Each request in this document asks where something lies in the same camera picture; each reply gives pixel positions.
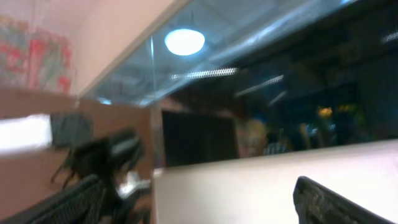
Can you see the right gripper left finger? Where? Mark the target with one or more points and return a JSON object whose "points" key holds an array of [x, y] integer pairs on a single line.
{"points": [[88, 201]]}

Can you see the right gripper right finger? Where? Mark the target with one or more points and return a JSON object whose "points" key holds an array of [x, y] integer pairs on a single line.
{"points": [[316, 204]]}

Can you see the round ceiling lamp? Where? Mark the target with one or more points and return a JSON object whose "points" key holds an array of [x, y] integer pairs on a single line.
{"points": [[184, 42]]}

